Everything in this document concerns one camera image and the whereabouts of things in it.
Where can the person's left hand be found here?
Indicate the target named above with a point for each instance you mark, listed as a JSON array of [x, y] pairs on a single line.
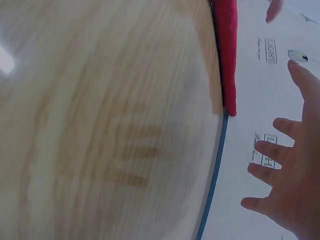
[[274, 10]]

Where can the person's left fingers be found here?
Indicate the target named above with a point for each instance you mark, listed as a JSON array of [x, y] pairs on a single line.
[[273, 12]]

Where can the person's right hand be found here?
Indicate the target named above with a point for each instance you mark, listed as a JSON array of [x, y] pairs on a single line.
[[302, 180]]

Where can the red cloth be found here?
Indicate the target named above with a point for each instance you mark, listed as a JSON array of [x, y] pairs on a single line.
[[226, 50]]

